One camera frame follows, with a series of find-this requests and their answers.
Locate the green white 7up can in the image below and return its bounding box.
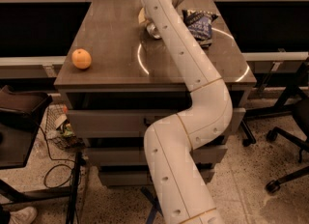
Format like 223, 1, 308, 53
146, 22, 161, 40

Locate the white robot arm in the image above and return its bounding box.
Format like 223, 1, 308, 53
142, 0, 233, 224

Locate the blue chip bag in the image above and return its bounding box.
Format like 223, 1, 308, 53
183, 10, 218, 48

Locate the grey drawer cabinet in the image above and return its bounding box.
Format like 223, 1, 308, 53
54, 0, 256, 182

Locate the orange fruit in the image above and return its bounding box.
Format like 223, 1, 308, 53
71, 48, 92, 70

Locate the top grey drawer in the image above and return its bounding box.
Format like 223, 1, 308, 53
67, 107, 247, 139

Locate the black side table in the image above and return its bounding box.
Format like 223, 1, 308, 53
0, 86, 83, 224

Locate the bottom grey drawer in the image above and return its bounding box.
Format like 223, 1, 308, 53
98, 168, 216, 188

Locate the black office chair base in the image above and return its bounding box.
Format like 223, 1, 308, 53
240, 60, 309, 195

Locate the white sneaker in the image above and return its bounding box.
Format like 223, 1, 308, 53
9, 207, 38, 224

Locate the wire waste basket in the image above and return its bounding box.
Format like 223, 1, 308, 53
45, 104, 84, 150

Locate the black cable on floor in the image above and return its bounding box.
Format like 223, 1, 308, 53
38, 123, 78, 189

